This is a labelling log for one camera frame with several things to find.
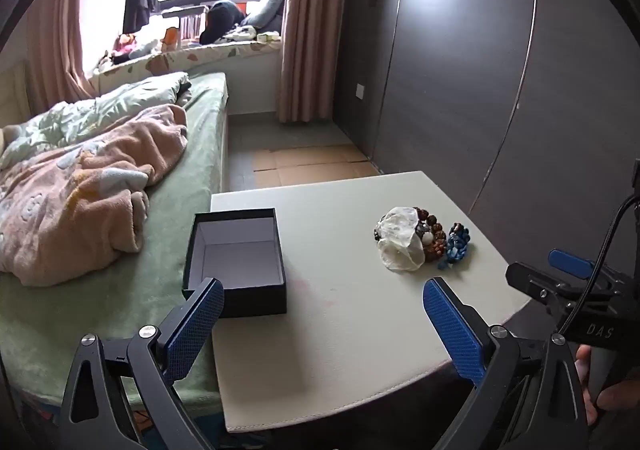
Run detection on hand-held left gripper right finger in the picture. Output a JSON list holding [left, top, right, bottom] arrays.
[[422, 276, 588, 450]]

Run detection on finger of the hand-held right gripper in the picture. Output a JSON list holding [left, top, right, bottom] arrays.
[[505, 261, 568, 305], [547, 249, 597, 280]]

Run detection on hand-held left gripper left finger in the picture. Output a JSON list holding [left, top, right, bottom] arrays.
[[60, 277, 226, 450]]

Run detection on black gift box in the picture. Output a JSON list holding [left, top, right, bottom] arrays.
[[181, 208, 289, 320]]

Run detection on blue bead bracelet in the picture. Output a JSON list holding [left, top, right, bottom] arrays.
[[438, 222, 472, 271]]

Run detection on dark brown bead bracelet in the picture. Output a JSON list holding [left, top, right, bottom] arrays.
[[374, 206, 447, 262]]

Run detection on clear plastic bag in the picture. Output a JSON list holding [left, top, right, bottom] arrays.
[[376, 206, 426, 273]]

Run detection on person's right hand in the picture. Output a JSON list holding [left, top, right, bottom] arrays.
[[574, 344, 640, 427]]

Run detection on bed with green sheet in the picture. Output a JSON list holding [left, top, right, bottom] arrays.
[[0, 71, 231, 431]]

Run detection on pink fleece blanket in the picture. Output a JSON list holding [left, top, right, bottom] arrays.
[[0, 105, 190, 287]]

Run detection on flat cardboard sheets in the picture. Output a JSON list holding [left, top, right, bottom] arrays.
[[252, 144, 381, 188]]

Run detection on dark grey wardrobe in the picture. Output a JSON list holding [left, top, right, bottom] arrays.
[[332, 0, 640, 276]]

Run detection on green floral quilt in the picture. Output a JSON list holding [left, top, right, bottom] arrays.
[[0, 71, 192, 168]]

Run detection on floral window seat cushion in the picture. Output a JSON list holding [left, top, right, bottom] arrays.
[[92, 37, 281, 91]]

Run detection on red pink toy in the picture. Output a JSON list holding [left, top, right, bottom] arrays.
[[112, 34, 138, 62]]

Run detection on row of books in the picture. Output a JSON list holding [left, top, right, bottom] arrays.
[[177, 12, 206, 38]]

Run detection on beige headboard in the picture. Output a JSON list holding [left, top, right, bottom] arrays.
[[0, 60, 31, 131]]

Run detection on black bag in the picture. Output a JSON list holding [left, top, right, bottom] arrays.
[[200, 0, 248, 45]]

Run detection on pink curtain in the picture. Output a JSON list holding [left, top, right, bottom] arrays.
[[276, 0, 351, 123], [25, 0, 98, 103]]

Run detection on grey pillow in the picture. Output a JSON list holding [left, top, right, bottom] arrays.
[[240, 0, 287, 31]]

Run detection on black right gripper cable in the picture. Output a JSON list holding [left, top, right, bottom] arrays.
[[554, 192, 640, 337]]

